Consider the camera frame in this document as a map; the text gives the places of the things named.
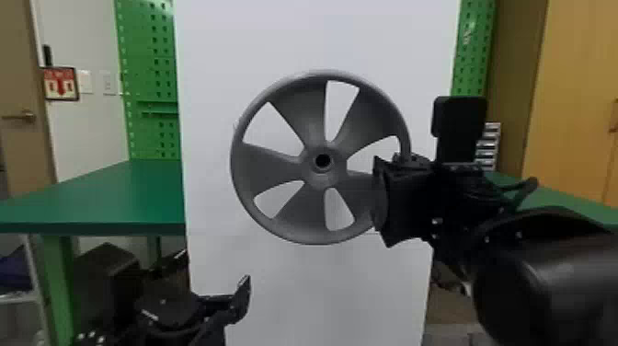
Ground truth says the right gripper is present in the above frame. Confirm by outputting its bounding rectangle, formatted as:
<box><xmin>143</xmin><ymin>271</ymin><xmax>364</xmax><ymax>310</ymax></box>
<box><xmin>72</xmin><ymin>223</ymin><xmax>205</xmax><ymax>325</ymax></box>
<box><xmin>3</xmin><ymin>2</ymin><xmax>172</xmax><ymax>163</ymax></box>
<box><xmin>371</xmin><ymin>152</ymin><xmax>486</xmax><ymax>259</ymax></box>

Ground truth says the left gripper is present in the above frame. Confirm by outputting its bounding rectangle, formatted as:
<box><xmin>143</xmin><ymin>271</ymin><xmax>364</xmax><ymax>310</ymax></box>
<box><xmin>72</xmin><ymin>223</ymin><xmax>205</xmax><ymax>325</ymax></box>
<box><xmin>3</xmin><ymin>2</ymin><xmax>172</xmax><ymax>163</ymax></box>
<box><xmin>136</xmin><ymin>274</ymin><xmax>253</xmax><ymax>346</ymax></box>

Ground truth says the grey wheel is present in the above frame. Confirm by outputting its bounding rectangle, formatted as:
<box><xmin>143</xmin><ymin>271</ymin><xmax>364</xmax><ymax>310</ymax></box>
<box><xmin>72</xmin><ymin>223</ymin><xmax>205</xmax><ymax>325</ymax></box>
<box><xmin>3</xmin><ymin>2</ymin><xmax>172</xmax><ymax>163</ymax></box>
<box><xmin>229</xmin><ymin>69</ymin><xmax>413</xmax><ymax>246</ymax></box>

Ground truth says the white drawer cabinet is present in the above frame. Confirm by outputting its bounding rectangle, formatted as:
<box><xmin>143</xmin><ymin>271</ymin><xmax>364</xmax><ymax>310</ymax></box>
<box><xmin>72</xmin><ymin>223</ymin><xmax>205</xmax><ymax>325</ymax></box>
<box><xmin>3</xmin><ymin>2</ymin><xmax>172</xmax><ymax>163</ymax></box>
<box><xmin>475</xmin><ymin>121</ymin><xmax>503</xmax><ymax>172</ymax></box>

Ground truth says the white panel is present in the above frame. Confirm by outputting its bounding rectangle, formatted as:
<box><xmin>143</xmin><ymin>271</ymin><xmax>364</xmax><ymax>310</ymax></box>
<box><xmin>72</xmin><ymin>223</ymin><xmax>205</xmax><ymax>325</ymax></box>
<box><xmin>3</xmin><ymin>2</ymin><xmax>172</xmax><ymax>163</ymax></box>
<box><xmin>173</xmin><ymin>0</ymin><xmax>461</xmax><ymax>346</ymax></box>

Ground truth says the wooden cupboard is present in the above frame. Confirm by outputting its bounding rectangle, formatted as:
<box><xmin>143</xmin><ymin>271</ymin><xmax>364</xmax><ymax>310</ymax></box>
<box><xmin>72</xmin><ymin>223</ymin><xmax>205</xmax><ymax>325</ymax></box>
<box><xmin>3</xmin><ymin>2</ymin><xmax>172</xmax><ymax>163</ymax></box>
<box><xmin>486</xmin><ymin>0</ymin><xmax>618</xmax><ymax>209</ymax></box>

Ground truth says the brown door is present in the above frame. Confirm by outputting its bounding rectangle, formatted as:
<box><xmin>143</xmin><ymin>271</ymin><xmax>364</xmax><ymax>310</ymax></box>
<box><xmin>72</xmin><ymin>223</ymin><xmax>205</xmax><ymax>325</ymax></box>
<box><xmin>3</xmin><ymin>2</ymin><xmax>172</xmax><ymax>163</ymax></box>
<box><xmin>0</xmin><ymin>0</ymin><xmax>58</xmax><ymax>201</ymax></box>

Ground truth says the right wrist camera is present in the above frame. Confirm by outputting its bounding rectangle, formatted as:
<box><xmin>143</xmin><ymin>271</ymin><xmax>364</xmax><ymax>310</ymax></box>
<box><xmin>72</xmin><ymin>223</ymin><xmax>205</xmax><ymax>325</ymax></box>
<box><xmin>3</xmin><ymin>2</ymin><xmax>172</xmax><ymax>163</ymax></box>
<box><xmin>430</xmin><ymin>95</ymin><xmax>489</xmax><ymax>165</ymax></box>

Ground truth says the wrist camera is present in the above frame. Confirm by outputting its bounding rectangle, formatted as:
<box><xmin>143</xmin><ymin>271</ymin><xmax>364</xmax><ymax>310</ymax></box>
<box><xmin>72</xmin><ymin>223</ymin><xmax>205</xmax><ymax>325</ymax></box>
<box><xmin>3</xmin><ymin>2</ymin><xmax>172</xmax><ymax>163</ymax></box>
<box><xmin>73</xmin><ymin>242</ymin><xmax>143</xmax><ymax>334</ymax></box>
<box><xmin>430</xmin><ymin>95</ymin><xmax>489</xmax><ymax>165</ymax></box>

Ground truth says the black cable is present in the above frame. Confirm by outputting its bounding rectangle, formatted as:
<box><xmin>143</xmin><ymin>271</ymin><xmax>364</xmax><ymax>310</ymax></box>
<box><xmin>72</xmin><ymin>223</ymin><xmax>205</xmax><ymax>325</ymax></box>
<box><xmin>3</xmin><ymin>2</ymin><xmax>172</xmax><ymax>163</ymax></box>
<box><xmin>499</xmin><ymin>176</ymin><xmax>540</xmax><ymax>216</ymax></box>

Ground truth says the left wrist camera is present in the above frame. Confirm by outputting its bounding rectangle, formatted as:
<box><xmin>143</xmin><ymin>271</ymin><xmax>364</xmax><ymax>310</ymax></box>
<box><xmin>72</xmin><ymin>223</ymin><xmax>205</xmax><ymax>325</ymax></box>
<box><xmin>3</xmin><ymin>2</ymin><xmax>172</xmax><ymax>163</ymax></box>
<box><xmin>73</xmin><ymin>242</ymin><xmax>143</xmax><ymax>334</ymax></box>

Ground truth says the white wall switch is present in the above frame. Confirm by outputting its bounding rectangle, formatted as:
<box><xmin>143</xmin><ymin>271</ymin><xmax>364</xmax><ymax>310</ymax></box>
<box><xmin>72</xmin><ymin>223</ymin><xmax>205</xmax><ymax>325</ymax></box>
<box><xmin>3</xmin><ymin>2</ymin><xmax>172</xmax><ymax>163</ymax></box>
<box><xmin>100</xmin><ymin>70</ymin><xmax>119</xmax><ymax>97</ymax></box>
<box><xmin>76</xmin><ymin>69</ymin><xmax>95</xmax><ymax>96</ymax></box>

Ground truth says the red wall sign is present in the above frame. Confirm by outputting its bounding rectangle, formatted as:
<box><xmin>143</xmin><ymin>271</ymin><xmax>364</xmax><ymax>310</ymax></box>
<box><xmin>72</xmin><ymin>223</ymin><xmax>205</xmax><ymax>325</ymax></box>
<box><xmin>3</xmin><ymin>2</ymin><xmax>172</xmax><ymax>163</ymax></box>
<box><xmin>40</xmin><ymin>65</ymin><xmax>81</xmax><ymax>102</ymax></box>

